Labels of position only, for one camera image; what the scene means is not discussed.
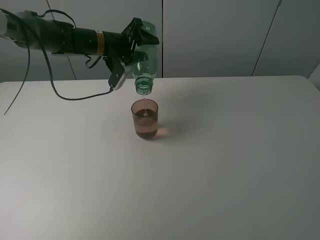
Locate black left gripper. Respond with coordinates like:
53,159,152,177
103,17,160,65

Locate green transparent plastic bottle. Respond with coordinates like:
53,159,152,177
131,20,158,96

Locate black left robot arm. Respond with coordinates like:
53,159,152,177
0,10,160,66

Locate pink transparent plastic cup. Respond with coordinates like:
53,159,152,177
131,98,159,140

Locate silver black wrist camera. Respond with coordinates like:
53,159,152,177
103,56,132,91

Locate black camera cable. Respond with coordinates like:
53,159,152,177
3,9,114,116

